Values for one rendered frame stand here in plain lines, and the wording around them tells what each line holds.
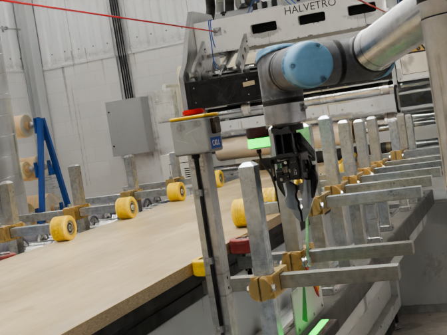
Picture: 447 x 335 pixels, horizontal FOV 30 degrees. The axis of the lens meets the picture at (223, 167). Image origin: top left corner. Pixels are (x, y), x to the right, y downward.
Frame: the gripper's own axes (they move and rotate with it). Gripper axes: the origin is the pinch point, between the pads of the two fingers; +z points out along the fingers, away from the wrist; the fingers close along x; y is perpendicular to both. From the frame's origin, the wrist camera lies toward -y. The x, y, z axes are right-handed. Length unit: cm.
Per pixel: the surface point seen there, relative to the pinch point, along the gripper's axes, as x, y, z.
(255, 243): -8.1, 10.4, 3.7
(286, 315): -24, -53, 35
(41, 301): -46, 35, 7
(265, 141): -10.5, -14.3, -16.6
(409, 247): 18.9, -19.0, 12.6
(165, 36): -427, -924, -156
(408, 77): -10, -268, -32
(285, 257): -9.1, -11.9, 11.2
